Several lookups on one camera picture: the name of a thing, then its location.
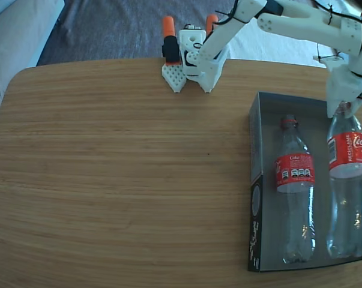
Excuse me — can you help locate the clear bottle Coca-Cola script label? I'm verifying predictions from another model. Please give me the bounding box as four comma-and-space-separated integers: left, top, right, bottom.
325, 101, 362, 259

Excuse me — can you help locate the clear bottle nutrition seals label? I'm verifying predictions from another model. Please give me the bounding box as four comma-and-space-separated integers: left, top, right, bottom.
273, 113, 318, 265

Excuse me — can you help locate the grey cardboard box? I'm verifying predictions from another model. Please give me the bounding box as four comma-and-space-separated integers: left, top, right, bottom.
246, 91, 362, 273

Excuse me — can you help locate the white cloth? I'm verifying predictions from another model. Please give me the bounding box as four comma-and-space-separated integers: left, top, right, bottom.
225, 7, 340, 71

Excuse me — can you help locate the orange and black clamp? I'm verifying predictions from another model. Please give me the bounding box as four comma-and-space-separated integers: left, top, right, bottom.
206, 14, 220, 34
161, 15, 181, 66

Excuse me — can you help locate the dark grey rug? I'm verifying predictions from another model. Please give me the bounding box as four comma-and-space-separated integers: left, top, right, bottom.
36, 0, 319, 67

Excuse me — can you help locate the flat white camera mount plate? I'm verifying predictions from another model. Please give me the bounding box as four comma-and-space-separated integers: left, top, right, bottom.
312, 53, 351, 71

